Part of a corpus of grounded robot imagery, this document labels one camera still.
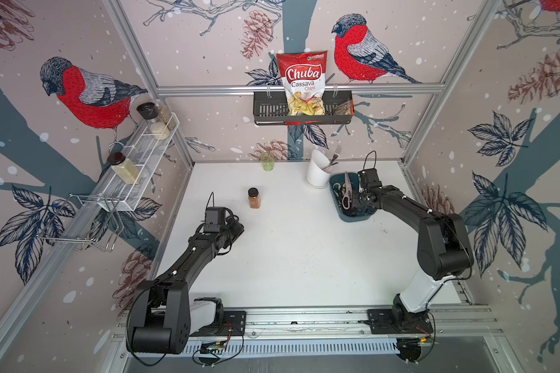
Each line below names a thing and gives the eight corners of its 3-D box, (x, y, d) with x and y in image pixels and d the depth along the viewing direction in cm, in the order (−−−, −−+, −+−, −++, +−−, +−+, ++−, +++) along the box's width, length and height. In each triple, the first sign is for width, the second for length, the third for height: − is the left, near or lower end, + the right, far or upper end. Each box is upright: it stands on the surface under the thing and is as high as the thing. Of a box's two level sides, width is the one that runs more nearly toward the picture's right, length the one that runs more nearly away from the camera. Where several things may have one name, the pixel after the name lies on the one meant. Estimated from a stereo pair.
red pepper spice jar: (250, 208, 104) (247, 196, 97) (251, 199, 107) (248, 187, 100) (259, 208, 104) (257, 196, 97) (260, 199, 107) (258, 187, 100)
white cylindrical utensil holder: (306, 190, 110) (309, 168, 98) (305, 171, 118) (307, 149, 106) (329, 190, 110) (334, 168, 98) (326, 171, 118) (330, 149, 106)
